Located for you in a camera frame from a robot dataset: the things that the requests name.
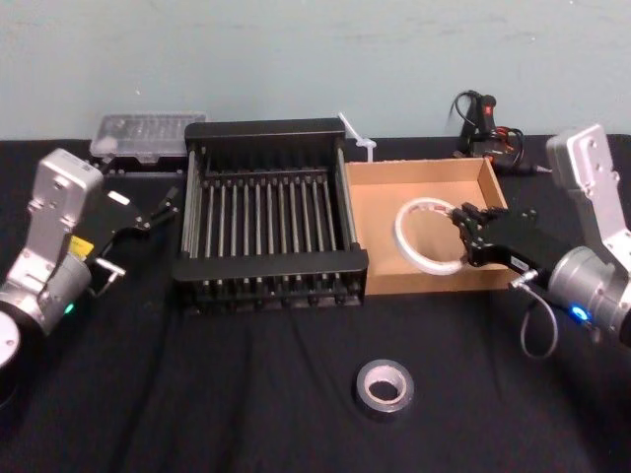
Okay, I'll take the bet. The clear plastic case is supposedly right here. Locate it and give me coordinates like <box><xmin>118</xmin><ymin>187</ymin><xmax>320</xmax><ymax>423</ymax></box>
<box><xmin>89</xmin><ymin>109</ymin><xmax>208</xmax><ymax>167</ymax></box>

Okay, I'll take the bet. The white tape roll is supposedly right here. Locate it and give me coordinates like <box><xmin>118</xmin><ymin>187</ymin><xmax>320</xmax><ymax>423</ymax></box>
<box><xmin>393</xmin><ymin>196</ymin><xmax>467</xmax><ymax>277</ymax></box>

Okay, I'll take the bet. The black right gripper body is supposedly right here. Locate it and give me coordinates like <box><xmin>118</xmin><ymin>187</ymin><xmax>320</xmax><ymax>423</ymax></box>
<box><xmin>480</xmin><ymin>209</ymin><xmax>573</xmax><ymax>290</ymax></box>

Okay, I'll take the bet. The black corded tool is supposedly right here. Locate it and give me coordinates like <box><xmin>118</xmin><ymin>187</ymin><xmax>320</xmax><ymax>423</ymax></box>
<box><xmin>450</xmin><ymin>90</ymin><xmax>551</xmax><ymax>176</ymax></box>

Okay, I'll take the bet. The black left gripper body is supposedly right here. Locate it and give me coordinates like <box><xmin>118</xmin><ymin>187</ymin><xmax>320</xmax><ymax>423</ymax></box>
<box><xmin>72</xmin><ymin>179</ymin><xmax>150</xmax><ymax>266</ymax></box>

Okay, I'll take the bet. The shallow brown cardboard tray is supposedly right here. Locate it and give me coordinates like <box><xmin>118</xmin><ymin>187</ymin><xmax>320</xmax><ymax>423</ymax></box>
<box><xmin>343</xmin><ymin>156</ymin><xmax>520</xmax><ymax>298</ymax></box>

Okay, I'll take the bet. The silver tape roll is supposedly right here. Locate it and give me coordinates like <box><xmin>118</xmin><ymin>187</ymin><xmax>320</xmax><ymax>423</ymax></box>
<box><xmin>354</xmin><ymin>359</ymin><xmax>416</xmax><ymax>423</ymax></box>

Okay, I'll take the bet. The black rack with steel bars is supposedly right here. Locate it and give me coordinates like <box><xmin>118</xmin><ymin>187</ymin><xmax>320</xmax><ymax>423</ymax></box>
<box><xmin>171</xmin><ymin>117</ymin><xmax>371</xmax><ymax>317</ymax></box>

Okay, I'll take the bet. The plain pale wall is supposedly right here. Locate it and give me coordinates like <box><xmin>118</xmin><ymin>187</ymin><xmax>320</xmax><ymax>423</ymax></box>
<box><xmin>0</xmin><ymin>0</ymin><xmax>631</xmax><ymax>144</ymax></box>

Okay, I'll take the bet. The small white plastic piece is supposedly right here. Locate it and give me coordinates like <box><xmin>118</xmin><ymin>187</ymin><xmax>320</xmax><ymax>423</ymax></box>
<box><xmin>337</xmin><ymin>111</ymin><xmax>379</xmax><ymax>164</ymax></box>

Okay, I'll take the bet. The black table cloth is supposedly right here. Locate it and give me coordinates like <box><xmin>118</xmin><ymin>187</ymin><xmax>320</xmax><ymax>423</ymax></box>
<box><xmin>0</xmin><ymin>132</ymin><xmax>631</xmax><ymax>473</ymax></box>

